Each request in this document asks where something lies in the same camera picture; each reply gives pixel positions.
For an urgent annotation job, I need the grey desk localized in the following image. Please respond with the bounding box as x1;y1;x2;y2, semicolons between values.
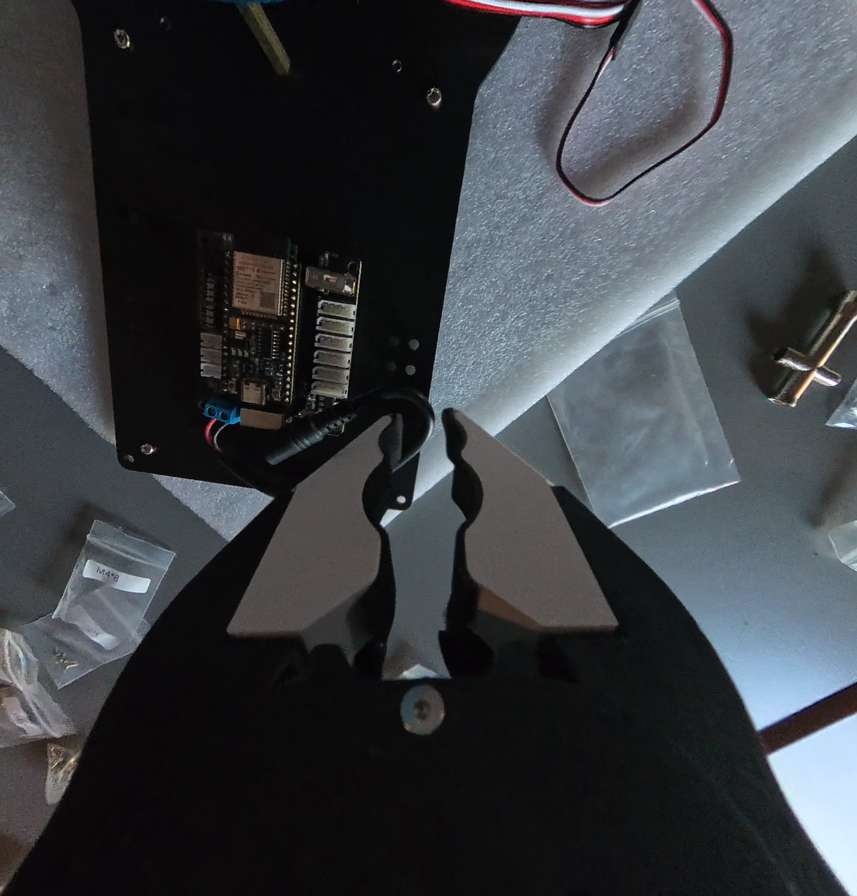
0;122;857;806

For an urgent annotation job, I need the large empty clear bag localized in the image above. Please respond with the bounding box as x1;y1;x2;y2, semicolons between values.
547;297;742;528

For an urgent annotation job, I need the flat servo ribbon cable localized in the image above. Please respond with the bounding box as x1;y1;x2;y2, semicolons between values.
442;0;628;28

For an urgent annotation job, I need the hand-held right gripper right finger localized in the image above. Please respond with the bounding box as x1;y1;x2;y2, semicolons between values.
439;408;620;676

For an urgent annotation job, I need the scatter of clear parts bags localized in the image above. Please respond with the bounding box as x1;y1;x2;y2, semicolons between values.
0;469;177;806

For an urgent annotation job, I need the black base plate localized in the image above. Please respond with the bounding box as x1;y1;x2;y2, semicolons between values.
75;0;520;511

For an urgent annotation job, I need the metal cross wrench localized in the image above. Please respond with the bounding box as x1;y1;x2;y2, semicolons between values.
759;290;857;408

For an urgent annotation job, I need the black circuit board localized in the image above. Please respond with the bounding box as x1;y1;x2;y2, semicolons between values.
194;231;362;428

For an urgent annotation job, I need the black barrel plug cable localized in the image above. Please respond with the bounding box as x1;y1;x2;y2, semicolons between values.
204;388;436;491

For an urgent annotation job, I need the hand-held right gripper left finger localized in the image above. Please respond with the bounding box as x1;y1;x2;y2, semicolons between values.
227;412;401;673

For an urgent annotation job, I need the white foam sheet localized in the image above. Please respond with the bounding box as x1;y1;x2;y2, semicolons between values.
0;0;857;540

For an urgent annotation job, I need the looped red white black cable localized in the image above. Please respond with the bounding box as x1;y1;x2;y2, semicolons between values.
556;0;734;205

